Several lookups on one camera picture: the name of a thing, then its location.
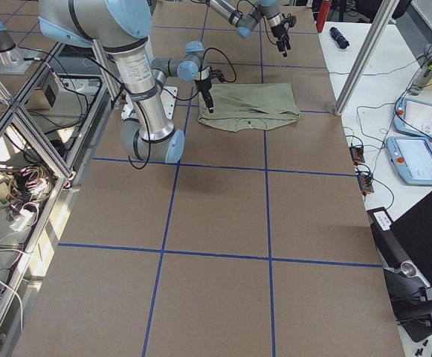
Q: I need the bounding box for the folded dark blue umbrella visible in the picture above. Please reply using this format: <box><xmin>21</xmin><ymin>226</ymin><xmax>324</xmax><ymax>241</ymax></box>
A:
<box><xmin>329</xmin><ymin>27</ymin><xmax>349</xmax><ymax>50</ymax></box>

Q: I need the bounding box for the lower blue teach pendant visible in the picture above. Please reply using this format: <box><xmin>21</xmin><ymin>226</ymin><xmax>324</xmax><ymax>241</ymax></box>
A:
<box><xmin>386</xmin><ymin>137</ymin><xmax>432</xmax><ymax>186</ymax></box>

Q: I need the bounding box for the upper orange black electronics box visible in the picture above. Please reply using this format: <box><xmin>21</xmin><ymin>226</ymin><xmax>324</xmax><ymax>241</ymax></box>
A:
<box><xmin>349</xmin><ymin>146</ymin><xmax>365</xmax><ymax>166</ymax></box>

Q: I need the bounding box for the upper blue teach pendant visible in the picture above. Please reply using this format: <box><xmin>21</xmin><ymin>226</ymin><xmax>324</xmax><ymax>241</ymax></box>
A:
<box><xmin>394</xmin><ymin>97</ymin><xmax>432</xmax><ymax>141</ymax></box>

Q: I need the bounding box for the aluminium side frame rack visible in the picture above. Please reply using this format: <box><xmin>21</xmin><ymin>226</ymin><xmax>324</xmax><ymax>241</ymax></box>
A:
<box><xmin>0</xmin><ymin>10</ymin><xmax>127</xmax><ymax>357</ymax></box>

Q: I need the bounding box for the aluminium frame post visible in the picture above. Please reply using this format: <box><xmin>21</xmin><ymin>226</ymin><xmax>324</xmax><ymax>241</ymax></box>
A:
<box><xmin>333</xmin><ymin>0</ymin><xmax>399</xmax><ymax>116</ymax></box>

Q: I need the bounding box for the blue teach pendant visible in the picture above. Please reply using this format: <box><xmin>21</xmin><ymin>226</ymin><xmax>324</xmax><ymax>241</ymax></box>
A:
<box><xmin>386</xmin><ymin>137</ymin><xmax>432</xmax><ymax>186</ymax></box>
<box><xmin>394</xmin><ymin>97</ymin><xmax>432</xmax><ymax>141</ymax></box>

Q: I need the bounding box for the white power adapter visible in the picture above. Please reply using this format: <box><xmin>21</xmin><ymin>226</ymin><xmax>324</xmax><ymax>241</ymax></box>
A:
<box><xmin>10</xmin><ymin>208</ymin><xmax>37</xmax><ymax>231</ymax></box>

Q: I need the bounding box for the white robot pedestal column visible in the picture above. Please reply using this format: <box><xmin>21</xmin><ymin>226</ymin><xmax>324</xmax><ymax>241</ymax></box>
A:
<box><xmin>120</xmin><ymin>86</ymin><xmax>178</xmax><ymax>120</ymax></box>

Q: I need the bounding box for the lower orange black electronics box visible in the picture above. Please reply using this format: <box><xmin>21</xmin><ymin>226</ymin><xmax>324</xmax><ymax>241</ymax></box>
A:
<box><xmin>357</xmin><ymin>172</ymin><xmax>374</xmax><ymax>196</ymax></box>

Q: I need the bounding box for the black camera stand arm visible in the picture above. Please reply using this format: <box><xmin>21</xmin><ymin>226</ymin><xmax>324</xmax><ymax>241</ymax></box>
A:
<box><xmin>384</xmin><ymin>262</ymin><xmax>432</xmax><ymax>342</ymax></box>

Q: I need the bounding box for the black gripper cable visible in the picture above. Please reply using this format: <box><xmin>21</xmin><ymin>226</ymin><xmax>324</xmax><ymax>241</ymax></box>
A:
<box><xmin>126</xmin><ymin>46</ymin><xmax>237</xmax><ymax>171</ymax></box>
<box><xmin>236</xmin><ymin>0</ymin><xmax>282</xmax><ymax>45</ymax></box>

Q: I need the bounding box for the black box with label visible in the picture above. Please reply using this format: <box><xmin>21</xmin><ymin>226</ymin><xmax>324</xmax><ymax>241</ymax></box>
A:
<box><xmin>367</xmin><ymin>207</ymin><xmax>409</xmax><ymax>268</ymax></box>

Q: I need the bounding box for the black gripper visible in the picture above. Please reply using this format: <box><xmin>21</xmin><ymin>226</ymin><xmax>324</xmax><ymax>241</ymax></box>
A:
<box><xmin>196</xmin><ymin>66</ymin><xmax>225</xmax><ymax>113</ymax></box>
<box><xmin>268</xmin><ymin>13</ymin><xmax>297</xmax><ymax>57</ymax></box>

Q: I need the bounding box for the olive green long-sleeve shirt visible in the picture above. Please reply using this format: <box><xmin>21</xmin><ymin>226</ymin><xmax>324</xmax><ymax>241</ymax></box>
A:
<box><xmin>198</xmin><ymin>83</ymin><xmax>301</xmax><ymax>132</ymax></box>

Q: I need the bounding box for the orange black electronics box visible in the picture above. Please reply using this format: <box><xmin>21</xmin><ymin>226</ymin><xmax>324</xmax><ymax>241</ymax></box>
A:
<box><xmin>349</xmin><ymin>146</ymin><xmax>365</xmax><ymax>166</ymax></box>
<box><xmin>357</xmin><ymin>172</ymin><xmax>374</xmax><ymax>196</ymax></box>

